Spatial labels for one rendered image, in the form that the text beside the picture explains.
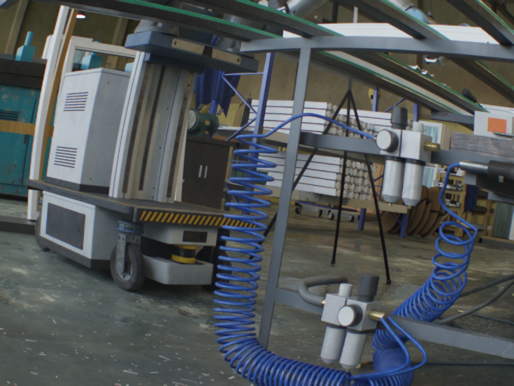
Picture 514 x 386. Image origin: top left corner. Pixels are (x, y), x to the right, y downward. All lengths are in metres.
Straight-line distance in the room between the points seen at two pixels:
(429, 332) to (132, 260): 1.34
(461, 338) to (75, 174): 1.86
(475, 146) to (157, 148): 1.71
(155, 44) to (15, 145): 2.98
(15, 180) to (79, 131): 2.58
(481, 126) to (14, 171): 4.33
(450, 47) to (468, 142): 0.20
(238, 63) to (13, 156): 2.89
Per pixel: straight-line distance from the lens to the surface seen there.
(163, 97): 2.73
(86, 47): 5.35
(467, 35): 1.52
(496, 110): 2.59
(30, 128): 3.79
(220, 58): 2.60
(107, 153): 2.68
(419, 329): 1.26
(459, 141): 1.31
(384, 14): 1.21
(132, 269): 2.34
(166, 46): 2.39
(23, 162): 5.19
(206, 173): 5.89
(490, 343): 1.17
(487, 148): 1.27
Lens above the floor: 0.48
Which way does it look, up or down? 2 degrees down
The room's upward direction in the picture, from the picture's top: 8 degrees clockwise
